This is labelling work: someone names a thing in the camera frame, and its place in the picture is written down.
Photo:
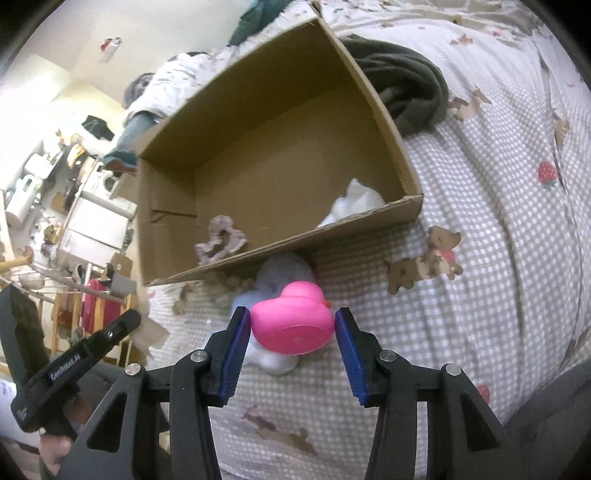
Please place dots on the cardboard box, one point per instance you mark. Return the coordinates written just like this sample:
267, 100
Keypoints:
277, 157

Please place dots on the blue jeans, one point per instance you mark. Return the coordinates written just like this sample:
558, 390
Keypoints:
131, 138

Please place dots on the dark green garment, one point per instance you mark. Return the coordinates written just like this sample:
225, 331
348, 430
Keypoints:
406, 87

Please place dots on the wooden drying rack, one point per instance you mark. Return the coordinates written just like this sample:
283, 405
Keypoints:
55, 295

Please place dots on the white fluffy plush toy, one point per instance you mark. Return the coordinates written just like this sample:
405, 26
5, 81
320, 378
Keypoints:
279, 286

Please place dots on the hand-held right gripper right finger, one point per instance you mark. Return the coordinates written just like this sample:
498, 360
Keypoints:
347, 350

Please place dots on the red cloth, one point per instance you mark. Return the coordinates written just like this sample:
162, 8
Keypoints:
94, 307

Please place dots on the white kettle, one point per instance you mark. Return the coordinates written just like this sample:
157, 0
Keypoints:
18, 198

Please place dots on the checkered printed bed sheet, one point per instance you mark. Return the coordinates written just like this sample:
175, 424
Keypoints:
461, 230

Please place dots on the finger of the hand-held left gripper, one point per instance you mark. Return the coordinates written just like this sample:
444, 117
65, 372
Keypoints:
113, 331

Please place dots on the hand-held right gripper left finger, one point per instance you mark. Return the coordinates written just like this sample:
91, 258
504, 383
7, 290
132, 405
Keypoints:
236, 344

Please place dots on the white patterned pillow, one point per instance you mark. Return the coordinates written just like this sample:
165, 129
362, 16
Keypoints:
171, 83

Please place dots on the white cloth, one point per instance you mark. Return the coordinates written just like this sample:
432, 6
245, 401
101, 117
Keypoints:
353, 201

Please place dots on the teal cloth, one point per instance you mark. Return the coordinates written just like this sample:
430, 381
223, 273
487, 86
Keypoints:
258, 18

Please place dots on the pink rubber duck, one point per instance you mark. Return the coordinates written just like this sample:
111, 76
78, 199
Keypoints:
295, 323

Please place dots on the pale purple scrunchie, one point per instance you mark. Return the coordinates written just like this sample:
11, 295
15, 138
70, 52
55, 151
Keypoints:
220, 240

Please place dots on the person's left hand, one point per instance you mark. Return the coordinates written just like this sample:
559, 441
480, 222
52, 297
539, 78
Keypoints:
57, 445

